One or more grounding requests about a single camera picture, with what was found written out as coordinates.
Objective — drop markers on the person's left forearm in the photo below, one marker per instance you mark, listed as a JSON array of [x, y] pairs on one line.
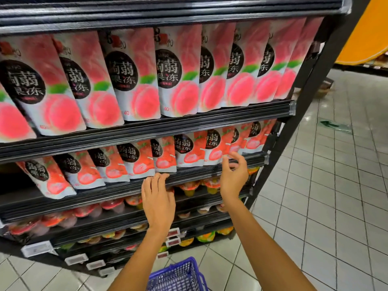
[[142, 263]]

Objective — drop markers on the person's right forearm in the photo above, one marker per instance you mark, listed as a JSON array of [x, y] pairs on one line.
[[267, 251]]

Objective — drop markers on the person's right hand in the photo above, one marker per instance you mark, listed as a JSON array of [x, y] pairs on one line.
[[234, 178]]

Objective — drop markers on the person's left hand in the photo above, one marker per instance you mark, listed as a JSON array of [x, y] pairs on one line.
[[159, 206]]

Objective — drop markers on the row of red-white bags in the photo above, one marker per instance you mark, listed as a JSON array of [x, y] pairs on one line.
[[79, 169]]

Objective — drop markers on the orange aisle sign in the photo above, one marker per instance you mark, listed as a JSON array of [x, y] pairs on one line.
[[367, 33]]

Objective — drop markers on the blue plastic shopping basket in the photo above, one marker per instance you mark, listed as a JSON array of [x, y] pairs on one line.
[[176, 278]]

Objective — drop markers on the row of pink-white bags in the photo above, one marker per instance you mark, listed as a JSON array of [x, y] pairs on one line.
[[139, 75]]

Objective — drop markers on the small brown cardboard box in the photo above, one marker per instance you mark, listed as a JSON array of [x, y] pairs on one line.
[[324, 87]]

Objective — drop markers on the green floor arrow sticker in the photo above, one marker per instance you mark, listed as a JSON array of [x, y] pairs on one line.
[[335, 125]]

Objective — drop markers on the row of small pink-lid cups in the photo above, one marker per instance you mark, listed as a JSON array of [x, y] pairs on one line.
[[79, 210]]

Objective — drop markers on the dark grey metal shelf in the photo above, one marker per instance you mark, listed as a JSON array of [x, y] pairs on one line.
[[121, 133]]

